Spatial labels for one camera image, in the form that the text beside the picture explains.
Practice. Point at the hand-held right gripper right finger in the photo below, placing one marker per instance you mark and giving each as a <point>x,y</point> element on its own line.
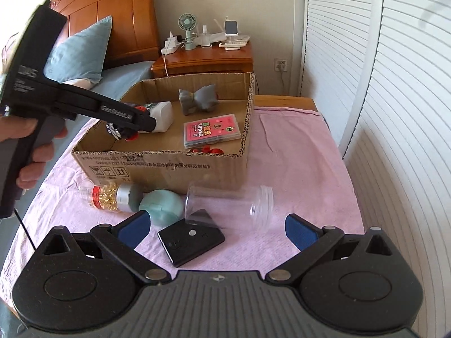
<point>301,230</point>

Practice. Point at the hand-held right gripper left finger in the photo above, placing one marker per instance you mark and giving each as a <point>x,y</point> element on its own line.
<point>135,229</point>

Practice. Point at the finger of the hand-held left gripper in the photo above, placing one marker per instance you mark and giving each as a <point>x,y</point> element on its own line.
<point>135,229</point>
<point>116,112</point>

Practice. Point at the white cotton swab box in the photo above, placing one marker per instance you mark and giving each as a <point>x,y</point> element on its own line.
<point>162,116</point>

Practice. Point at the black case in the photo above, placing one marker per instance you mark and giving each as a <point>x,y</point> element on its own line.
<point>186,243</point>

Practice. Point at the brown cardboard box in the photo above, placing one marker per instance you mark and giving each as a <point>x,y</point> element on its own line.
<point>158,172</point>

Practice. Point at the clear plastic jar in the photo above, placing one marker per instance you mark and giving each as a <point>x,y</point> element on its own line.
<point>232,204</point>

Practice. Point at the grey elephant toy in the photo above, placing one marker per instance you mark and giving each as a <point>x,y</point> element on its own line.
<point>202,98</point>

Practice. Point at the red card box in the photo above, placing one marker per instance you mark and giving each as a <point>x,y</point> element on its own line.
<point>211,130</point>

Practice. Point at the red toy truck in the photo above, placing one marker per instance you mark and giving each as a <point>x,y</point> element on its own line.
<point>211,150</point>

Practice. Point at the person's left hand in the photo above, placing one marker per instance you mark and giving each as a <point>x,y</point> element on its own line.
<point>17,128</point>

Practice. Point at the grey-blue flowered bed sheet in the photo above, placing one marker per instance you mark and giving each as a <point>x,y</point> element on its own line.
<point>119,77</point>

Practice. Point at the green oval case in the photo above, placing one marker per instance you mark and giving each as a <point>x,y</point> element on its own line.
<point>162,206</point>

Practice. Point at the clear bottle of yellow capsules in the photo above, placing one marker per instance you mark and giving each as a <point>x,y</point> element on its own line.
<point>105,197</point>

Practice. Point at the pink printed quilt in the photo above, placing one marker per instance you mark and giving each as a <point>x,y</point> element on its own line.
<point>81,82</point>

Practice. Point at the large blue pillow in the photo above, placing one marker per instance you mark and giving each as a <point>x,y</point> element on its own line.
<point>81,52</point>

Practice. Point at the pink cloth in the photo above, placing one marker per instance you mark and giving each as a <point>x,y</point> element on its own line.
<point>299,169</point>

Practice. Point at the white power strip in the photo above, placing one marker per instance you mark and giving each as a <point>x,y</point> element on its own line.
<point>171,50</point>

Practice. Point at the white charger plug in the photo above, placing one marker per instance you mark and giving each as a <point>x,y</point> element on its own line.
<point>173,39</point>

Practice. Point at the wooden bed headboard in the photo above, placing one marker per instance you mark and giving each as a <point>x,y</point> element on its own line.
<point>123,14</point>

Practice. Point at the wooden nightstand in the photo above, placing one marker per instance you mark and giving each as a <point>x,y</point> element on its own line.
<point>211,60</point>

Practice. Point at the green desk fan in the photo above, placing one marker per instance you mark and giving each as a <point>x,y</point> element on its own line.
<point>187,23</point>

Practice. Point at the clear spray bottle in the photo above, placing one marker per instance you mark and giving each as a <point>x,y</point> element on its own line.
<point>206,37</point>

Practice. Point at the wooden table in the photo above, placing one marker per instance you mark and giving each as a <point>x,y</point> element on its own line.
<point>285,101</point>

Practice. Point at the wide white louvered door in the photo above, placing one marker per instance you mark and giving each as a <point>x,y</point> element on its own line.
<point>405,148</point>

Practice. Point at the white remote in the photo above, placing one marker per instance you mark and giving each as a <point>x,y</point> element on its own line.
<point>232,45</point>

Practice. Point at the white stand with blue screen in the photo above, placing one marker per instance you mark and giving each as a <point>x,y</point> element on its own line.
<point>232,29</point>

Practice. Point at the narrow white louvered door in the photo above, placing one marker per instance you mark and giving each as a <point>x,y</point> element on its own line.
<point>338,60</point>

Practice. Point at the white wall outlet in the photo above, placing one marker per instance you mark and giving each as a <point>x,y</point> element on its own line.
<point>281,64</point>

